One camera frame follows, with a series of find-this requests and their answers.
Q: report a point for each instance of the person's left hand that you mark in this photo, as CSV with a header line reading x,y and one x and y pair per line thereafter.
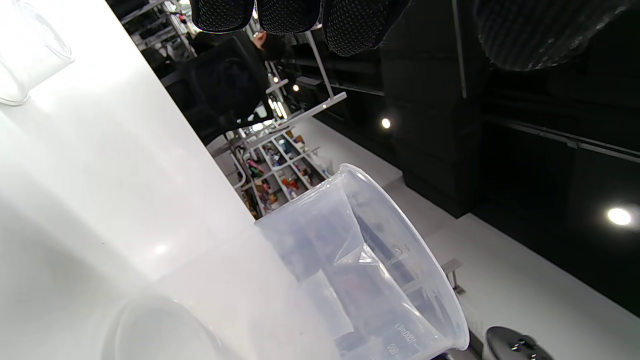
x,y
350,25

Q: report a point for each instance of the huge clear plastic beaker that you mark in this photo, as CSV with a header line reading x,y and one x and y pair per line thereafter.
x,y
400,240

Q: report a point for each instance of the large clear plastic beaker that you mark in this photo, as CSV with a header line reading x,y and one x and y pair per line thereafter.
x,y
320,260

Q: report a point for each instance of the tiny clear plastic beaker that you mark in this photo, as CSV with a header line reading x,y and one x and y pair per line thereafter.
x,y
35,55

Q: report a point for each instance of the round ceiling light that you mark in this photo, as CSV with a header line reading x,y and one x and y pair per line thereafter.
x,y
385,123
619,216

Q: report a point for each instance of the white shelving rack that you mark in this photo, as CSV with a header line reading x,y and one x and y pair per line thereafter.
x,y
280,160

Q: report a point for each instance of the right black white controller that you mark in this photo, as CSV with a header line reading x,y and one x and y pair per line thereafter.
x,y
515,345

